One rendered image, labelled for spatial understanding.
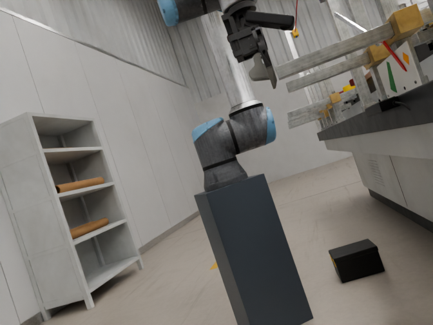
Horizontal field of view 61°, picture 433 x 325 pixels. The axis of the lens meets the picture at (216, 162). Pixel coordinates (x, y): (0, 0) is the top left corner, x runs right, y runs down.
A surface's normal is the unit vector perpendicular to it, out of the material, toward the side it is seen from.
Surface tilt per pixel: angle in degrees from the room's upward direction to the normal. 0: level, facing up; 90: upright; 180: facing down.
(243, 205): 90
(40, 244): 90
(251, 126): 89
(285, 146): 90
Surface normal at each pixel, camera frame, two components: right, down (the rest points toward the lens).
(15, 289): 0.91, -0.32
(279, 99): -0.25, 0.06
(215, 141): -0.02, -0.02
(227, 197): 0.25, -0.11
